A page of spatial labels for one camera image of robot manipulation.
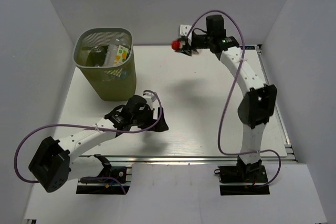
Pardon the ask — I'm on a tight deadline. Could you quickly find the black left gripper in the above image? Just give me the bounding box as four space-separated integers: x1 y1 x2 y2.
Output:
132 106 169 132

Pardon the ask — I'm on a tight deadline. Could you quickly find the red cap clear bottle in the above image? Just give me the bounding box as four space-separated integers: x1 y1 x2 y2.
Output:
171 40 199 55

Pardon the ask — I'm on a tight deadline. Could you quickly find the orange label juice bottle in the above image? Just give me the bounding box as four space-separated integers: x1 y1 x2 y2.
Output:
103 45 129 67

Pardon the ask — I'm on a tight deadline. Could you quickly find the clear bottle small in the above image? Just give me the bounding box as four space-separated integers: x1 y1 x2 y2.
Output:
86 46 106 67

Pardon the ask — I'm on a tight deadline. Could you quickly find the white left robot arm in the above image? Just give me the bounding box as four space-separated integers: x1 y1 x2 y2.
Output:
28 90 169 193

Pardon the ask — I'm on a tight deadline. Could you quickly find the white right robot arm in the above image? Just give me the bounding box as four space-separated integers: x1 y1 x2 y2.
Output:
172 15 277 182

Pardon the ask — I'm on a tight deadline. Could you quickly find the olive green mesh bin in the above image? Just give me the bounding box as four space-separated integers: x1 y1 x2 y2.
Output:
73 28 136 101

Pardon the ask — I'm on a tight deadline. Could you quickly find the dark blue corner label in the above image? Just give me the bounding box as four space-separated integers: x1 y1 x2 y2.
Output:
245 45 256 50

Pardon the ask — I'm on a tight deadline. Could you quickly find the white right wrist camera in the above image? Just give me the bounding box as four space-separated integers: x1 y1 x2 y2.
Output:
178 24 192 40

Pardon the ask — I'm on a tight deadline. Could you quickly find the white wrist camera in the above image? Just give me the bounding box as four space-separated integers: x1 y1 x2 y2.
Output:
178 24 192 40
142 90 157 109

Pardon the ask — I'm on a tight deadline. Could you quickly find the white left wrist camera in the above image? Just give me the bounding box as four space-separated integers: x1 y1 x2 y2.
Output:
142 90 157 109

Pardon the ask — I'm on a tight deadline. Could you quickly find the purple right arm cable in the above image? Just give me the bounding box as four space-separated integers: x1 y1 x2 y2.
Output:
185 10 282 188

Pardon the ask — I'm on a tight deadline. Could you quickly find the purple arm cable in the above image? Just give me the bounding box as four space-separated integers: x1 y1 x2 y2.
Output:
14 90 163 195
185 10 282 188

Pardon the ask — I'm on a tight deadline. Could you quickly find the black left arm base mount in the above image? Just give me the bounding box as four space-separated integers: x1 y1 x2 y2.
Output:
76 154 132 195

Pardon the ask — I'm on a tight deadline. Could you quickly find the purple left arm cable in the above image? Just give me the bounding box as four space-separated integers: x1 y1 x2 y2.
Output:
14 90 163 195

